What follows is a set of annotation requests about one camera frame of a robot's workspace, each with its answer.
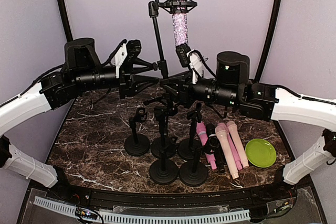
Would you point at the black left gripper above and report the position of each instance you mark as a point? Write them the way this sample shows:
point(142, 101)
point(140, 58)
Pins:
point(131, 86)

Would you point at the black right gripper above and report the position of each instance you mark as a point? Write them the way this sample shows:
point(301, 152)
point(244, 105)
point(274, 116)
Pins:
point(184, 95)

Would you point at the black stand with clip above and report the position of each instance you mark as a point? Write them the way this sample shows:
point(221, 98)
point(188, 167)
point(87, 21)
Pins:
point(188, 146)

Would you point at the small beige microphone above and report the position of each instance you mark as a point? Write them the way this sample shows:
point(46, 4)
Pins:
point(221, 134)

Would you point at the black stand of small beige microphone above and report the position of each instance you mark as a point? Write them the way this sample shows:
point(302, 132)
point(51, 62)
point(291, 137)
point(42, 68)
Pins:
point(137, 144)

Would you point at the black microphone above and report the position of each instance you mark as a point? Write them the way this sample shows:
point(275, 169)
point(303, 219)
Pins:
point(214, 147)

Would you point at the beige microphone tall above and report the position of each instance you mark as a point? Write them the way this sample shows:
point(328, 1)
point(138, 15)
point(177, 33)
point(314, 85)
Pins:
point(233, 130)

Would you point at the black tripod shock-mount stand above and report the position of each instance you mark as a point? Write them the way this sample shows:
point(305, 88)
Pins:
point(154, 7)

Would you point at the black round-base stand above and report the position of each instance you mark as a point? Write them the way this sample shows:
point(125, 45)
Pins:
point(164, 171)
point(194, 173)

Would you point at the black round-base stand front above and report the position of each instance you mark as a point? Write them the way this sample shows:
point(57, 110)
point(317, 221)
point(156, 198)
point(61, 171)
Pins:
point(194, 173)

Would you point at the glitter silver-head microphone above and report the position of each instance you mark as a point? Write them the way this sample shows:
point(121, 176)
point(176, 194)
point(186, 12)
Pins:
point(179, 20)

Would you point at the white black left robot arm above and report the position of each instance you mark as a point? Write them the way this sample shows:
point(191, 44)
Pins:
point(81, 72)

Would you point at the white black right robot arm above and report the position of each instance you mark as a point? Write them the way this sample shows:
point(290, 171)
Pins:
point(231, 87)

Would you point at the green plate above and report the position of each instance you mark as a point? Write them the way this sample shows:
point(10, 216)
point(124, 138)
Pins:
point(260, 153)

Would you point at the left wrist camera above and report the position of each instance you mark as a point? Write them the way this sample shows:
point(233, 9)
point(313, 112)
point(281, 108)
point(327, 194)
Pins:
point(125, 54)

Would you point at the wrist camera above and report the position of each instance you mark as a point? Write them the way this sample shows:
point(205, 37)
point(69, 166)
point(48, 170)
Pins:
point(191, 59)
point(125, 54)

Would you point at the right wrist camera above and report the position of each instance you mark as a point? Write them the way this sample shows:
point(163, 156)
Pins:
point(191, 59)

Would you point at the white cable duct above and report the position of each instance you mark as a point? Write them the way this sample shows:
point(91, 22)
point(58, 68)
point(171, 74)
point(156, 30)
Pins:
point(140, 215)

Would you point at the black front rail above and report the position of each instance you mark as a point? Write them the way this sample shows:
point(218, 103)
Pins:
point(249, 197)

